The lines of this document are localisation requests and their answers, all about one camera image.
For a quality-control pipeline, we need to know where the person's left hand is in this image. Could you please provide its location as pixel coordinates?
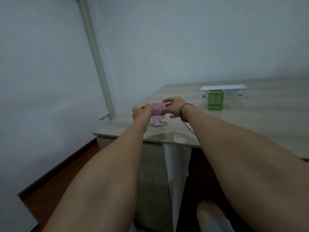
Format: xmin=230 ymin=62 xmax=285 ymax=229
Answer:
xmin=132 ymin=104 xmax=153 ymax=126

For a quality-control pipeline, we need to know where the person's right hand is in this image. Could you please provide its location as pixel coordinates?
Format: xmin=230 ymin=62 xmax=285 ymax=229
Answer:
xmin=162 ymin=97 xmax=186 ymax=119

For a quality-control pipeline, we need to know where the pink paper box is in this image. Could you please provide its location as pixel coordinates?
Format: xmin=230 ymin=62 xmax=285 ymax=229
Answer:
xmin=150 ymin=102 xmax=167 ymax=127

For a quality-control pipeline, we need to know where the person's left forearm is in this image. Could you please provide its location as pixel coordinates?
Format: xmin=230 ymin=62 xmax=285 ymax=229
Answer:
xmin=42 ymin=119 xmax=151 ymax=232

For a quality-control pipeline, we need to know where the person's right forearm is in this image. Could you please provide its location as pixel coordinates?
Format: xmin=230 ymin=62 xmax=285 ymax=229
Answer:
xmin=181 ymin=106 xmax=309 ymax=232

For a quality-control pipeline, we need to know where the pink paper sheet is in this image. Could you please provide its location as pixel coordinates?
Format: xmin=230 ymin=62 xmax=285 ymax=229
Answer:
xmin=184 ymin=121 xmax=196 ymax=135

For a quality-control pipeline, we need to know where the green mesh pen holder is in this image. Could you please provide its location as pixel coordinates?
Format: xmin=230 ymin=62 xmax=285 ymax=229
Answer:
xmin=208 ymin=89 xmax=225 ymax=111

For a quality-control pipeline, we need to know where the white desk support panel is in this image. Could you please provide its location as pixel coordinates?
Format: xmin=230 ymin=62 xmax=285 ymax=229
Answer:
xmin=164 ymin=144 xmax=192 ymax=232

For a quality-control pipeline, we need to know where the white paper sheet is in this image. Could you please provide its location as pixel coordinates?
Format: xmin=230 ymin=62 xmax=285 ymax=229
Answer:
xmin=200 ymin=85 xmax=247 ymax=91

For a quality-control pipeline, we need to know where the white power strip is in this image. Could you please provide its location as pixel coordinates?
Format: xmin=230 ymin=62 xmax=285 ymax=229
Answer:
xmin=199 ymin=90 xmax=244 ymax=98

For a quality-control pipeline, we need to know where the beige desk cabinet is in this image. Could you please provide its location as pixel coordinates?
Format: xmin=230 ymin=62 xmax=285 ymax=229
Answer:
xmin=97 ymin=136 xmax=175 ymax=232

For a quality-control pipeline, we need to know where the dark brown baseboard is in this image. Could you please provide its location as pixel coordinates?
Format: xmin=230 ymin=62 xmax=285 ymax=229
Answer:
xmin=18 ymin=137 xmax=98 ymax=201

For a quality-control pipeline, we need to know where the person's leg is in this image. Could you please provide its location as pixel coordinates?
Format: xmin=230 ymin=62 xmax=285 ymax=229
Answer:
xmin=196 ymin=200 xmax=236 ymax=232

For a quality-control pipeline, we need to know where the white furniture panel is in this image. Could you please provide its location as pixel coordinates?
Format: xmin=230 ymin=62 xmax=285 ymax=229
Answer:
xmin=0 ymin=194 xmax=39 ymax=232

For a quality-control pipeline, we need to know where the red string bracelet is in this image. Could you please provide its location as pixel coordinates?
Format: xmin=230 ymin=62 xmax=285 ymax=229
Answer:
xmin=180 ymin=103 xmax=195 ymax=122

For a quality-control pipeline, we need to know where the white wall pipe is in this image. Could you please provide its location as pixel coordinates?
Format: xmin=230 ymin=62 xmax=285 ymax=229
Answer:
xmin=77 ymin=0 xmax=116 ymax=120

